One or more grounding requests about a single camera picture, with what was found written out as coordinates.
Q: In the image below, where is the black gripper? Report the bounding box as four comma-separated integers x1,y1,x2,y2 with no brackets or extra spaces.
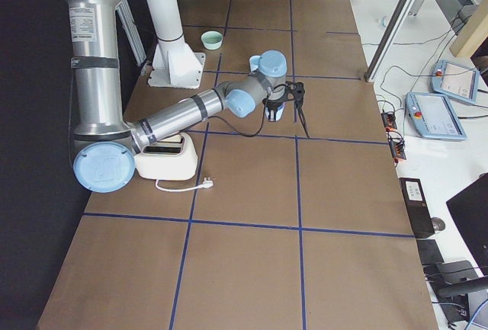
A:
263,81,305,122

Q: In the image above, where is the light blue cup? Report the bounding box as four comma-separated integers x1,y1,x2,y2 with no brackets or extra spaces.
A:
249,55,261,72
265,103,284,122

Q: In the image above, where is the green bowl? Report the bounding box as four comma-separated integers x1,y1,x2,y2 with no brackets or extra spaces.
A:
201,30,223,50

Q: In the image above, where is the cream toaster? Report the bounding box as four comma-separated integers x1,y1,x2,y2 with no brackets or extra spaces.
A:
134,133,197,181

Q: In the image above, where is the orange connector block far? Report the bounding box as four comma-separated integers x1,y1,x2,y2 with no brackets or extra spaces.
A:
381,111,397,131

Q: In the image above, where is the orange connector block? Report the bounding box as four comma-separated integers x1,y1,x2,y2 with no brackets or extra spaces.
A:
388,137,406,162
381,111,397,131

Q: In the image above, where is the orange connector block near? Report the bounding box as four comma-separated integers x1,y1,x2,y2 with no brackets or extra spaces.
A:
388,137,406,162

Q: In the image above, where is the teach pendant near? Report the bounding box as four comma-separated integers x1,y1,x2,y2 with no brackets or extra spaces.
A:
405,92,467,141

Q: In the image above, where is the teach pendant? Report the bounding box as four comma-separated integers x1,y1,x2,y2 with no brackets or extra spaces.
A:
405,92,467,141
431,59,480,104

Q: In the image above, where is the black box device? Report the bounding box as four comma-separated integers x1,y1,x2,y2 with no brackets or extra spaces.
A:
399,178,435,239

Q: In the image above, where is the teach pendant far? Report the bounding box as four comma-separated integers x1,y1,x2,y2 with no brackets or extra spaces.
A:
431,59,480,104

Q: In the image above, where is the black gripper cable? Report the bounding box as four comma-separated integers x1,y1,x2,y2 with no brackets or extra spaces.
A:
207,82,310,139

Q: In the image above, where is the white toaster power cord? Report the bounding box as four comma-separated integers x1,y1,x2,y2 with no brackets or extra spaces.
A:
154,176,215,193

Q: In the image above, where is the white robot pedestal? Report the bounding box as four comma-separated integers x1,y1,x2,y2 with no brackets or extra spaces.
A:
146,0,206,89

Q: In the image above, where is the aluminium frame post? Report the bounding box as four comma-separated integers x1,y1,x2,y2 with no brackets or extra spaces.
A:
364,0,425,82

